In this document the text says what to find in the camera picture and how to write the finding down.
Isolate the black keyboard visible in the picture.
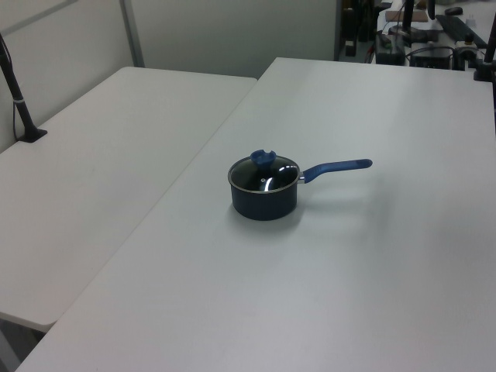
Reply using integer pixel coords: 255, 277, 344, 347
435, 14, 487, 47

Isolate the grey partition frame post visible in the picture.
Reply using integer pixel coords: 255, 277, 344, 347
119, 0, 146, 68

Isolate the dark blue saucepan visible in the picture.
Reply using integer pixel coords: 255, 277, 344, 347
226, 157, 374, 222

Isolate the black camera stand pole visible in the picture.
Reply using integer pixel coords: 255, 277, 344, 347
0, 32, 49, 144

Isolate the black monitor stand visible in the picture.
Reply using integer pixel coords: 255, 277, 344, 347
388, 0, 441, 43

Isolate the black electronics box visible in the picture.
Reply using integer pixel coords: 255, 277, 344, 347
409, 46, 454, 70

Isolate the glass lid with blue knob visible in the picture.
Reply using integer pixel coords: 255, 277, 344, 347
227, 148, 301, 194

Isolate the black clamp mounted pole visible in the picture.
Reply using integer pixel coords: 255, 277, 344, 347
473, 0, 496, 82

